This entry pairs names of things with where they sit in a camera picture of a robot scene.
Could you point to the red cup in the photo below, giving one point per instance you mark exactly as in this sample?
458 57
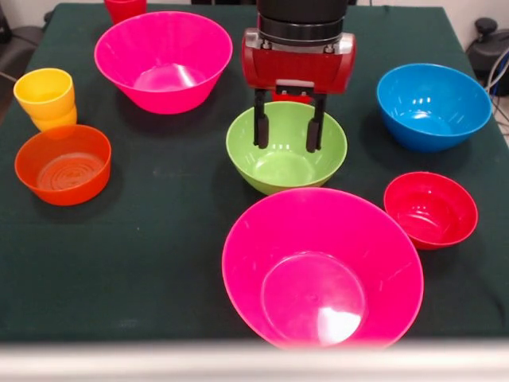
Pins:
292 98

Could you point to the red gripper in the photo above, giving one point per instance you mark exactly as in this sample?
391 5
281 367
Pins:
294 65

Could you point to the orange bowl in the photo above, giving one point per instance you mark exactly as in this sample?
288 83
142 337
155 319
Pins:
63 175

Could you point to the blue bowl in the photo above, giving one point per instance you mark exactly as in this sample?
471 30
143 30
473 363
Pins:
433 99

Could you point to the large pink bowl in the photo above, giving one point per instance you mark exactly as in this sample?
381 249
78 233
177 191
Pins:
159 44
310 238

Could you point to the crimson cup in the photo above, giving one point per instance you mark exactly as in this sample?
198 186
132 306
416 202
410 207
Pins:
125 10

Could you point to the green bowl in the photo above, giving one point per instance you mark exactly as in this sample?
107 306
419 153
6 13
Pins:
286 167

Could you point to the small crimson bowl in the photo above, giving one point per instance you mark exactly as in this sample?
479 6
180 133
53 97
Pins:
431 211

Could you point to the yellow cup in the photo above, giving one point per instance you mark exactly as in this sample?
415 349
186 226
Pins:
43 95

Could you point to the dark green table cloth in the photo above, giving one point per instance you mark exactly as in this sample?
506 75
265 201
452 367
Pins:
119 270

